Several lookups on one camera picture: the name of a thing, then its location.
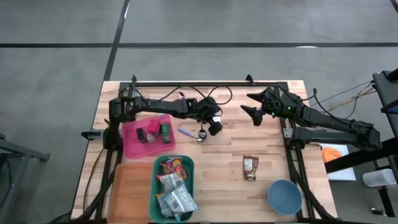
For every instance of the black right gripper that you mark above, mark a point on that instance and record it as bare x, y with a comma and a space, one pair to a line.
276, 104

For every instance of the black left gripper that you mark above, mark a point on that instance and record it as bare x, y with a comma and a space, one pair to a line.
206, 109

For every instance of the long black spoon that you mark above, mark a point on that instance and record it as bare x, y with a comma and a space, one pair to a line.
202, 133

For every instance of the red orange noodle packet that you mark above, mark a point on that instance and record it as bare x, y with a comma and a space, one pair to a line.
174, 168

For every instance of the red paprika tin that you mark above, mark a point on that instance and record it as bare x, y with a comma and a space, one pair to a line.
154, 127

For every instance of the white yellow snack packet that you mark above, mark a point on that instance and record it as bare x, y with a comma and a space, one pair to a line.
169, 183

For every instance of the dark green tin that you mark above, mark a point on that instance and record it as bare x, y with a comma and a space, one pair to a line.
141, 135

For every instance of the silver clear snack packet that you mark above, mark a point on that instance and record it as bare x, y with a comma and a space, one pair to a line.
183, 200

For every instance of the yellow creamy chicken noodle packet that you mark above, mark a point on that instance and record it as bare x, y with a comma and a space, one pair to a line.
162, 205

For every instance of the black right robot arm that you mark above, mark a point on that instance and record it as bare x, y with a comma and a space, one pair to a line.
335, 123

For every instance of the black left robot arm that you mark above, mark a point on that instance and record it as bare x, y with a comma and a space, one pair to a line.
161, 107

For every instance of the brown snack packet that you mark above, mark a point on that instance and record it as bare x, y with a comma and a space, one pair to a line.
250, 168

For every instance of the teal plastic bin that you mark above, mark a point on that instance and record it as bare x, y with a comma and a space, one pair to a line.
154, 174

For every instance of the pink plastic tray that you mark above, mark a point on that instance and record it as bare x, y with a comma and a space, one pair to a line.
133, 149

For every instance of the orange object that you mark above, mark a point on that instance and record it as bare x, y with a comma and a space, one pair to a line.
331, 154

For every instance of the blue bowl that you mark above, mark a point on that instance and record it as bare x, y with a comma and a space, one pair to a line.
284, 196

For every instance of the orange plastic tray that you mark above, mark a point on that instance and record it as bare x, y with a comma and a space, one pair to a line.
130, 196

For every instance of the white paper sheet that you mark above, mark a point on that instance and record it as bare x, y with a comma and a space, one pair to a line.
345, 174

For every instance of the black diagonal beam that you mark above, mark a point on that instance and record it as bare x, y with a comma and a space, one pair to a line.
357, 158

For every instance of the black equipment cart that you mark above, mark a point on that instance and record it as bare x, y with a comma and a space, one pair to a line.
385, 90

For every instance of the white translucent container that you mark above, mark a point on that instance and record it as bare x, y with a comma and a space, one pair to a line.
379, 178

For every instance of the small black wheel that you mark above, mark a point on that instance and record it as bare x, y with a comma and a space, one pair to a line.
377, 211

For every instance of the grey metal stand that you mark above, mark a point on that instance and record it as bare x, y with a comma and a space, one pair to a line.
18, 152

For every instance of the black frame clamp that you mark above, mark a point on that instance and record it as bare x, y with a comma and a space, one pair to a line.
249, 79
133, 78

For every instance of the grey metal bracket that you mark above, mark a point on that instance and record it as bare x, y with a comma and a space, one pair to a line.
287, 133

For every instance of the black aluminium table frame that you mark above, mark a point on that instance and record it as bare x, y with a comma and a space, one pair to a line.
202, 84

